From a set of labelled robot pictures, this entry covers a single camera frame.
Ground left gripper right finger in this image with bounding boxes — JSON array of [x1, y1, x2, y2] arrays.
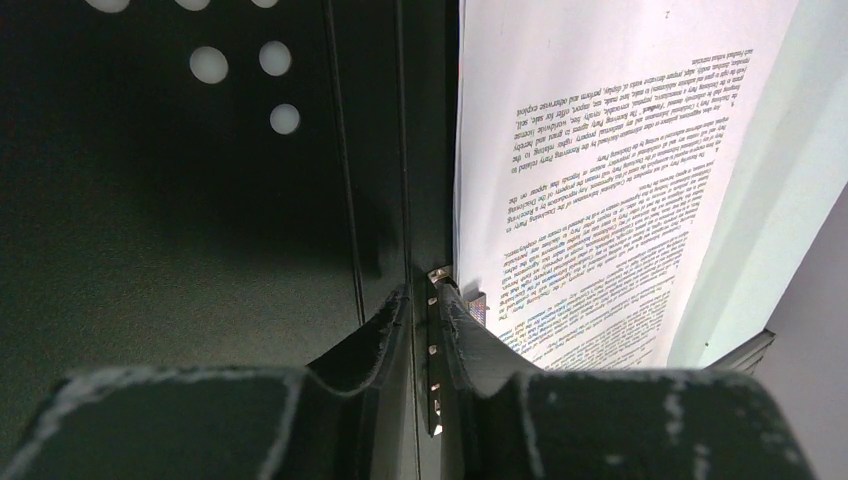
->
[[433, 281, 816, 480]]

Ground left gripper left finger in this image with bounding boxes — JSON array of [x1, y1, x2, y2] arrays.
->
[[3, 288, 410, 479]]

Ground red and black folder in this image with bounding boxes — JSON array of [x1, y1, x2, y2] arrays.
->
[[1, 1, 458, 479]]

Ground printed white paper sheets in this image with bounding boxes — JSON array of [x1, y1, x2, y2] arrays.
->
[[454, 1, 796, 370]]

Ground silver folder clip mechanism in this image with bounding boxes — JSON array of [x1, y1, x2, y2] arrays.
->
[[425, 265, 511, 444]]

